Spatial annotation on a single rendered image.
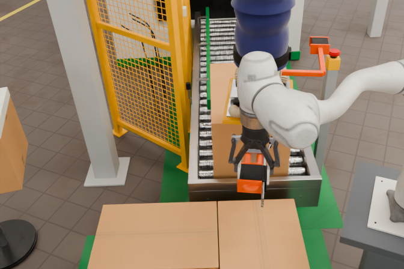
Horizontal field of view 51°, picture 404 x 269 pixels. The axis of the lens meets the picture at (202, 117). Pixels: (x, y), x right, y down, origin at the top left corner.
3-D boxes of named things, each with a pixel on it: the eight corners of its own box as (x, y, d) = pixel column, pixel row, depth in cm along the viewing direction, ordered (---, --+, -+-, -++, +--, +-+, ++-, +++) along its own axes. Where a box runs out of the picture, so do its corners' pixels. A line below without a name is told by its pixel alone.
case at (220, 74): (211, 117, 281) (210, 63, 257) (273, 114, 279) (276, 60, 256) (213, 182, 232) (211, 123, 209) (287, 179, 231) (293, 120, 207)
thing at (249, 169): (239, 173, 137) (239, 161, 134) (262, 174, 136) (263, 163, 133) (237, 192, 131) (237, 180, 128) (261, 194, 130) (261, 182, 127)
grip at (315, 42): (308, 45, 205) (309, 36, 202) (327, 46, 203) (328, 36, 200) (309, 54, 198) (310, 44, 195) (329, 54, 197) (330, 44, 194)
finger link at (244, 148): (253, 143, 122) (249, 141, 122) (236, 167, 129) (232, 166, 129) (254, 134, 125) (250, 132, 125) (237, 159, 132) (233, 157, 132)
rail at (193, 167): (195, 29, 425) (194, 11, 413) (201, 29, 424) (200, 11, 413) (189, 206, 238) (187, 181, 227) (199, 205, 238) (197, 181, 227)
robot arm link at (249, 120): (240, 95, 121) (240, 112, 124) (237, 113, 114) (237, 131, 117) (273, 96, 119) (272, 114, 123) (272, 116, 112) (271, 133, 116)
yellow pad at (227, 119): (230, 80, 203) (229, 71, 200) (251, 81, 201) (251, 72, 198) (222, 123, 176) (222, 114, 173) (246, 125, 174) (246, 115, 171)
